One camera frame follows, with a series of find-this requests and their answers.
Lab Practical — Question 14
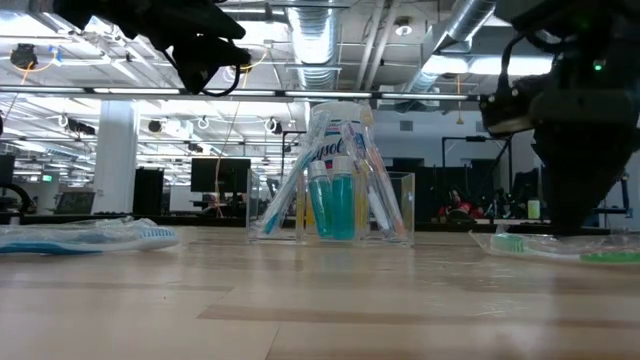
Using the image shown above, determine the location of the black background monitor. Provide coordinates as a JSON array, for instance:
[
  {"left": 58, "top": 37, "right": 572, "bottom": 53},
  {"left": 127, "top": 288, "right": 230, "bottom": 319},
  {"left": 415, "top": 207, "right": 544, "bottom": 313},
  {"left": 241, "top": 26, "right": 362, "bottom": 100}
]
[{"left": 190, "top": 158, "right": 252, "bottom": 194}]

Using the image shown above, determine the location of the Lysol wipes canister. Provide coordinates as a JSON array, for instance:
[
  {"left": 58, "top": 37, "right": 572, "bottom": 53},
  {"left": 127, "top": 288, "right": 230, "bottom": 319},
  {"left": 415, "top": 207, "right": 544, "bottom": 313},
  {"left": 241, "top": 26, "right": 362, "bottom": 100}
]
[{"left": 309, "top": 101, "right": 374, "bottom": 239}]

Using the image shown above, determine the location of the clear acrylic organizer box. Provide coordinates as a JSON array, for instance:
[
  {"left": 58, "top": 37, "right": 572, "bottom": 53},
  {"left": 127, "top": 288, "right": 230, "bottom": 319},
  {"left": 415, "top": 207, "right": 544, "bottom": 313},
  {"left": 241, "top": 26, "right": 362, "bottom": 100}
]
[{"left": 245, "top": 168, "right": 416, "bottom": 247}]

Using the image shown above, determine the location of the round ceiling fixture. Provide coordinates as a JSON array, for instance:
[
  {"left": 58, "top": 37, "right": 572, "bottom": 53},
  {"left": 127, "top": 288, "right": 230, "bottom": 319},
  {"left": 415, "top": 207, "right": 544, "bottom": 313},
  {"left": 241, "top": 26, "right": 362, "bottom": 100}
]
[{"left": 393, "top": 16, "right": 414, "bottom": 38}]

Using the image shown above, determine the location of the black background rig frame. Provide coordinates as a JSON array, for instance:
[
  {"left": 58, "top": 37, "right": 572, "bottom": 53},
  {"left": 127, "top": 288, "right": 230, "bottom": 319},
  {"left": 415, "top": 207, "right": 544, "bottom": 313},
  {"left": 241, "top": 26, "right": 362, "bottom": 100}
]
[{"left": 441, "top": 135, "right": 512, "bottom": 211}]

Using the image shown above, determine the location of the long linear ceiling light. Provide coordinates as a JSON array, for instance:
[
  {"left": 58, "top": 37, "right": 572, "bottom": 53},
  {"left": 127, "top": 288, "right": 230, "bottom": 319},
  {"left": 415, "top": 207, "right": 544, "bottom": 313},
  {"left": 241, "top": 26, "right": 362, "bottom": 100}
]
[{"left": 0, "top": 84, "right": 481, "bottom": 103}]

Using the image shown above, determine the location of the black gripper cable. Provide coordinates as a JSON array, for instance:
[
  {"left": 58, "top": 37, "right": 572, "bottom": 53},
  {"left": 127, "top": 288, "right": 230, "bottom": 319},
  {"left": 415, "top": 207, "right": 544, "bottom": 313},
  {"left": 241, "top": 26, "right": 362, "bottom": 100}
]
[
  {"left": 164, "top": 47, "right": 251, "bottom": 99},
  {"left": 498, "top": 32, "right": 531, "bottom": 99}
]

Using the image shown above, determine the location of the blue toothbrush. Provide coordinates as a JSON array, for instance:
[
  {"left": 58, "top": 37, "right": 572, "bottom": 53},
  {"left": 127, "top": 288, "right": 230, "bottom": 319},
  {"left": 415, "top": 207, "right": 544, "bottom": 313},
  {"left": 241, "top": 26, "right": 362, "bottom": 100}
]
[
  {"left": 258, "top": 109, "right": 332, "bottom": 236},
  {"left": 0, "top": 217, "right": 182, "bottom": 255}
]

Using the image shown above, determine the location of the smooth silver ventilation duct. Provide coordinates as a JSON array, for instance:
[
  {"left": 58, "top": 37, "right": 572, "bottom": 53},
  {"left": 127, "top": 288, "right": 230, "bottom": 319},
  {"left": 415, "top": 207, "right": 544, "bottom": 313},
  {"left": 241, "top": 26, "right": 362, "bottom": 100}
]
[{"left": 404, "top": 0, "right": 501, "bottom": 96}]

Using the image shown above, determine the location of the black boom stand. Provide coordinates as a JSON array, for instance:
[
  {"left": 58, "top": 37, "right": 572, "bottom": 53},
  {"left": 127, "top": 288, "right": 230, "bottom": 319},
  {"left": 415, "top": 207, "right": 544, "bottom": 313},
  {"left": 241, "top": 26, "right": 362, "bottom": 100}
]
[{"left": 617, "top": 172, "right": 632, "bottom": 217}]

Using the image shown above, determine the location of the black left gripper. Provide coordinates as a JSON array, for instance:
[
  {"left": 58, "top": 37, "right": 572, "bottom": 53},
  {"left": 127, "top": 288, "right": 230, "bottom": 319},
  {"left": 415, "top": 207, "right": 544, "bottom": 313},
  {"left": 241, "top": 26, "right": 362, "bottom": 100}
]
[{"left": 52, "top": 0, "right": 252, "bottom": 96}]

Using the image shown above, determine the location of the black tall cabinet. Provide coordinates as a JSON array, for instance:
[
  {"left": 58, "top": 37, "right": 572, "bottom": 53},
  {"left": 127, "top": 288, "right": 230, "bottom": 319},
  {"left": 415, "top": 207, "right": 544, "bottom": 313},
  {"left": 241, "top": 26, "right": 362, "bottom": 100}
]
[{"left": 133, "top": 167, "right": 165, "bottom": 217}]

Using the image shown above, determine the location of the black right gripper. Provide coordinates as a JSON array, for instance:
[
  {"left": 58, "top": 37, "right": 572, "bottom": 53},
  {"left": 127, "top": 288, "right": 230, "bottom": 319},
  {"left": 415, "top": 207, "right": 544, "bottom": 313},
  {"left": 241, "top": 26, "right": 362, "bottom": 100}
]
[{"left": 479, "top": 44, "right": 640, "bottom": 236}]

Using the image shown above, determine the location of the ribbed silver ventilation duct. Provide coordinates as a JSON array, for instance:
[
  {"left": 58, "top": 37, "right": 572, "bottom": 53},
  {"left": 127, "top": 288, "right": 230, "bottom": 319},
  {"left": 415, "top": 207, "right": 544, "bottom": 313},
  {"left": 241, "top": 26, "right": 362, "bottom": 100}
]
[{"left": 287, "top": 0, "right": 346, "bottom": 91}]

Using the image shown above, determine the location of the white square column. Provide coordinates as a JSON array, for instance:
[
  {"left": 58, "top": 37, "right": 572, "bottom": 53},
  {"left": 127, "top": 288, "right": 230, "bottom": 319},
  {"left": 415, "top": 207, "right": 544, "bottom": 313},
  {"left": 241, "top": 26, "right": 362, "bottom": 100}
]
[{"left": 93, "top": 99, "right": 139, "bottom": 215}]

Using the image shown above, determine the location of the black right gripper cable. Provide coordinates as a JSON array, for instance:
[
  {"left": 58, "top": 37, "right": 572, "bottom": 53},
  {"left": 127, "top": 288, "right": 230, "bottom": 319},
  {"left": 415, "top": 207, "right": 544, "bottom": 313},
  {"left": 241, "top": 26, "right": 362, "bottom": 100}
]
[{"left": 498, "top": 32, "right": 531, "bottom": 99}]

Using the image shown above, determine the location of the black ceiling device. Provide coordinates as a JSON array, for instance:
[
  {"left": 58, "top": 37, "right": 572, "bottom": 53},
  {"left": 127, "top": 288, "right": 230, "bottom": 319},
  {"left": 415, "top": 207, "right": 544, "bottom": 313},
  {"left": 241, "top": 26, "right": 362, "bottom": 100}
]
[{"left": 9, "top": 43, "right": 39, "bottom": 70}]

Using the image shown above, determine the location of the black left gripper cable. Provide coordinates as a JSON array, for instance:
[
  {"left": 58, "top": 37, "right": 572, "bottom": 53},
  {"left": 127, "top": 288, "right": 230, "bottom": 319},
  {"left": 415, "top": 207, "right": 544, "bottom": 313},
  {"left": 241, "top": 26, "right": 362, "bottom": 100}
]
[{"left": 164, "top": 47, "right": 251, "bottom": 99}]

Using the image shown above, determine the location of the person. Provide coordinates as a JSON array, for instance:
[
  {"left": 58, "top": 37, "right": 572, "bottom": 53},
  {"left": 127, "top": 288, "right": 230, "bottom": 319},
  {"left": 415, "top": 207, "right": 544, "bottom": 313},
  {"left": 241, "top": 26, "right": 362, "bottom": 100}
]
[{"left": 439, "top": 187, "right": 481, "bottom": 221}]

